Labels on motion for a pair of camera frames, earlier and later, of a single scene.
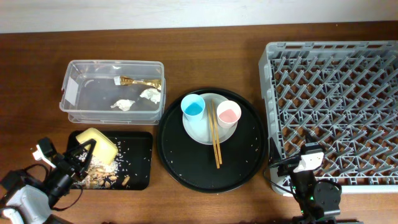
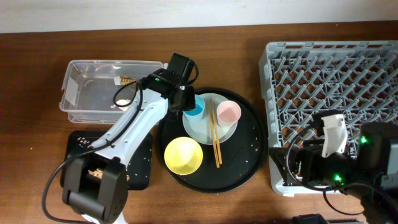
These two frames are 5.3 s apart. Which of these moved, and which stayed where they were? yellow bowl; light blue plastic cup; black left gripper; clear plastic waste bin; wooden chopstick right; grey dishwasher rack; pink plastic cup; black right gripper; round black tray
Moved: black left gripper; yellow bowl; black right gripper
Stayed: grey dishwasher rack; light blue plastic cup; pink plastic cup; clear plastic waste bin; round black tray; wooden chopstick right
